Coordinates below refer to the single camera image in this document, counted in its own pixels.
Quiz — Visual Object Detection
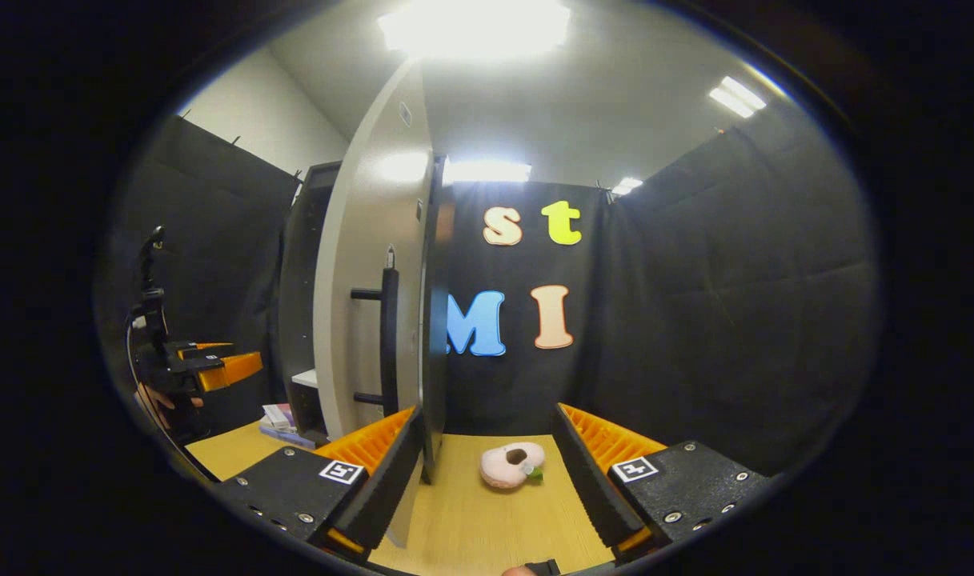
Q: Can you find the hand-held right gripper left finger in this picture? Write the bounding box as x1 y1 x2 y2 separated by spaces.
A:
211 406 425 564

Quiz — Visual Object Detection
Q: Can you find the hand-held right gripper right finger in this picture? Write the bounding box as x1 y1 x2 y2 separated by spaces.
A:
551 402 776 564

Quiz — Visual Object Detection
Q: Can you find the dark grey cabinet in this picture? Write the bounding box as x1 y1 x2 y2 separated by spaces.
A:
277 156 455 486

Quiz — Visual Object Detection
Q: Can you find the black door handle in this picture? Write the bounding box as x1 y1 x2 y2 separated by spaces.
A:
351 268 399 417

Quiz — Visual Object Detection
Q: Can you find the grey cabinet door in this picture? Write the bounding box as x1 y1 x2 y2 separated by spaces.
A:
312 58 435 550

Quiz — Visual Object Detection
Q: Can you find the pink plush toy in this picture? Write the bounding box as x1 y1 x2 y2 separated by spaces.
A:
479 442 547 490

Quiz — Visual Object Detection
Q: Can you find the blue book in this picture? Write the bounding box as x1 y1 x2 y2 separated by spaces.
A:
259 422 319 450

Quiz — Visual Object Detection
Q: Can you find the black backdrop cloth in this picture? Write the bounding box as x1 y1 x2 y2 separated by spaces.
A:
102 116 880 477

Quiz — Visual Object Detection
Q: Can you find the large ceiling light panel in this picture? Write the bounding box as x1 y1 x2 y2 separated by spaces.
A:
379 0 571 62

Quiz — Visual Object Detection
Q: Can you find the black cable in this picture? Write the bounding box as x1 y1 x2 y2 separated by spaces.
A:
126 328 215 481

